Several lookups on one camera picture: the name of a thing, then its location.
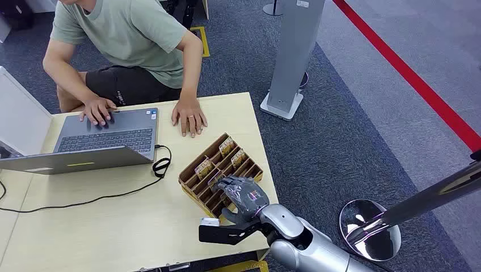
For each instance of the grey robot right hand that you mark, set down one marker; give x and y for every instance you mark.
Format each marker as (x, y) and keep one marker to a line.
(246, 195)

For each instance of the person's right hand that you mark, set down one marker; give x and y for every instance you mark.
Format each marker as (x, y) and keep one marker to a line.
(97, 109)

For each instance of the person's left hand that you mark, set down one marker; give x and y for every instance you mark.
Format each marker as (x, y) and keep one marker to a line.
(189, 110)

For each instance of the purple tinted card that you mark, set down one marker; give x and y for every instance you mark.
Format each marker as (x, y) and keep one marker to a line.
(215, 179)

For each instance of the person's right forearm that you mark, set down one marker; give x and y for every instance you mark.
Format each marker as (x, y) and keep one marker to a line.
(67, 82)

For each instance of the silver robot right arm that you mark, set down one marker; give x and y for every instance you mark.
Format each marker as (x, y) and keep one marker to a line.
(319, 251)

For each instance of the person's left forearm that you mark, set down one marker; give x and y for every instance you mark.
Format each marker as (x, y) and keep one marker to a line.
(191, 71)

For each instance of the brown wooden card holder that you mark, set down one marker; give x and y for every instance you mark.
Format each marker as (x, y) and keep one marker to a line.
(189, 177)

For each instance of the person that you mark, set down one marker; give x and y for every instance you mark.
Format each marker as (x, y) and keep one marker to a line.
(127, 34)

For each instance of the grey laptop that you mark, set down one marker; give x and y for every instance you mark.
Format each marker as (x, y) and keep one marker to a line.
(120, 127)

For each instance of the yellow floor tape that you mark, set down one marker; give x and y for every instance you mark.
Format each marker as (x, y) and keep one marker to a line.
(205, 43)
(244, 267)

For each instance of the white partition board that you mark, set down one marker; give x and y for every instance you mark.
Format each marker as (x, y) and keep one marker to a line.
(22, 116)

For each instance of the black object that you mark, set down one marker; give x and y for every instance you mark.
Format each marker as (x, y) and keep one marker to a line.
(182, 13)

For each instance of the grey pillar with white base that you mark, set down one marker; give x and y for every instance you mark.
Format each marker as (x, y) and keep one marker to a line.
(293, 56)

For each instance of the dark round base disc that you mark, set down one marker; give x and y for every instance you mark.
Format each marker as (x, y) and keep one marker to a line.
(305, 79)

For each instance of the black bag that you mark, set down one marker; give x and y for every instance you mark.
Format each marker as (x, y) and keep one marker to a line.
(17, 13)

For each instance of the small grey stanchion base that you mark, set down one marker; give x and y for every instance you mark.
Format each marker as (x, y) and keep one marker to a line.
(271, 10)

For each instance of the red floor tape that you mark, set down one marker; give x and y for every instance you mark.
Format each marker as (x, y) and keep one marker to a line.
(406, 71)

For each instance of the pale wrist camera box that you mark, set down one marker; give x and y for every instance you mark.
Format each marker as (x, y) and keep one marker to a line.
(209, 222)

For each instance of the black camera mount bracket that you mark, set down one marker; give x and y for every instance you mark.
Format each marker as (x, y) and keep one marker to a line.
(221, 234)

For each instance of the chrome stanchion post with base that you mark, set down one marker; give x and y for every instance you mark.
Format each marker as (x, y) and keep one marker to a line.
(413, 204)

